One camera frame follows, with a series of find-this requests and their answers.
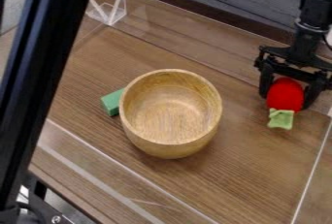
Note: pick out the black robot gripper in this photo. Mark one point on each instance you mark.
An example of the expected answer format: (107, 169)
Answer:
(308, 69)

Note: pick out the wooden bowl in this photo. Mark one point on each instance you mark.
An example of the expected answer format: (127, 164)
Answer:
(170, 110)

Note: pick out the clear acrylic corner bracket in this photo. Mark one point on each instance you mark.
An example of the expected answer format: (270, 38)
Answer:
(107, 13)

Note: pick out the green foam block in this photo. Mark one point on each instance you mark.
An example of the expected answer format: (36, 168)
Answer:
(110, 102)

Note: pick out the red plush strawberry green leaves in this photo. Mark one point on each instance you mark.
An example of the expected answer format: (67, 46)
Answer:
(285, 101)

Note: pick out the black table leg bracket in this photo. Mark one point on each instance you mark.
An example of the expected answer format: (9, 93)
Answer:
(47, 214)

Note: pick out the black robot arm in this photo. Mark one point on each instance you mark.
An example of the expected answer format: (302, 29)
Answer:
(40, 49)

